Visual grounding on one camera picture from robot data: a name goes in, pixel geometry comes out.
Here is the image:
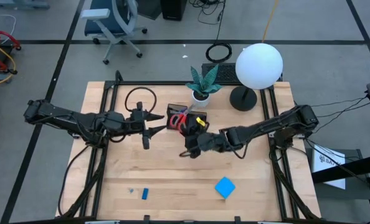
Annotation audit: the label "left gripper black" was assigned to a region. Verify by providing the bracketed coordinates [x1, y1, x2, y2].
[128, 101, 168, 150]

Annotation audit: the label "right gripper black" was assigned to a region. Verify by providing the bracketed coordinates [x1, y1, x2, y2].
[180, 119, 231, 159]

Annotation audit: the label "red handled scissors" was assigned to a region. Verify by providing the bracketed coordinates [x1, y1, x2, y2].
[169, 107, 194, 133]

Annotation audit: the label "black mesh desk organizer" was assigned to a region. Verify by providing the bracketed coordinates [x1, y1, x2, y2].
[167, 103, 208, 134]

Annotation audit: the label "blue sticky note pad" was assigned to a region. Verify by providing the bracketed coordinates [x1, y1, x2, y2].
[214, 176, 237, 200]

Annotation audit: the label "blue and grey office chair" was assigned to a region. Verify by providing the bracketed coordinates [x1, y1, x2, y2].
[80, 0, 148, 65]

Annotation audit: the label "snake plant in white pot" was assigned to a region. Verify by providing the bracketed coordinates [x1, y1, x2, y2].
[185, 63, 223, 108]

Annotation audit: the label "black floor grille mat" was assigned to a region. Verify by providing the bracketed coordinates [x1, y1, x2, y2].
[201, 62, 245, 84]

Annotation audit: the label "white globe lamp black base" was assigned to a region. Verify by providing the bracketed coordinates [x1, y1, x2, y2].
[229, 42, 284, 112]

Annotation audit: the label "black computer tower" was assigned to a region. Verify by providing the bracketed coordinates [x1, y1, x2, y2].
[159, 0, 188, 22]

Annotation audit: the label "white printed paper sheet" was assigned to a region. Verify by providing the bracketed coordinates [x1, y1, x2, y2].
[311, 143, 347, 190]

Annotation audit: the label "black metal beam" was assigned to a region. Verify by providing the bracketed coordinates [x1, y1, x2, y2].
[311, 152, 370, 187]

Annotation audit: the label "grey side table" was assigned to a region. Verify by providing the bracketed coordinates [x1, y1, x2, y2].
[309, 148, 370, 224]

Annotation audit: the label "right gripper black cable loop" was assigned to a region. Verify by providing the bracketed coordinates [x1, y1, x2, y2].
[178, 148, 201, 159]

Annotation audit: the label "gripper black cable loop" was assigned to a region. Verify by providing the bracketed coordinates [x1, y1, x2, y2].
[178, 148, 201, 159]
[124, 86, 158, 114]

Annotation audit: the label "left gripper black cable loop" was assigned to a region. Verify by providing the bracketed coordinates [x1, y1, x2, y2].
[124, 86, 158, 114]

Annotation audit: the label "black metal table frame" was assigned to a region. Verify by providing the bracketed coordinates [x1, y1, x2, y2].
[55, 70, 321, 224]

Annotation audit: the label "coiled black cable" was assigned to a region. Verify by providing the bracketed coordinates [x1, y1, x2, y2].
[205, 42, 233, 63]

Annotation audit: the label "left arm black base cable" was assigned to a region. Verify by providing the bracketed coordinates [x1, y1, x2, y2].
[57, 144, 92, 218]

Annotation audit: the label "black hanging cable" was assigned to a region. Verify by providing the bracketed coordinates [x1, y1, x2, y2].
[216, 0, 227, 44]

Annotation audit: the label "tangled black floor cables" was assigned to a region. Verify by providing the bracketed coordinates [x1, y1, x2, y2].
[189, 0, 226, 26]

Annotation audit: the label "yellow hanging cable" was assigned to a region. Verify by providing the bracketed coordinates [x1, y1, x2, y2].
[261, 0, 280, 44]

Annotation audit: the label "right arm black power cables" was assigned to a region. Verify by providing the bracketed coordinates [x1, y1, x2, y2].
[311, 96, 370, 118]

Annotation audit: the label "white floor cable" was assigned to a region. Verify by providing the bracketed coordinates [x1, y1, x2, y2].
[0, 14, 17, 44]

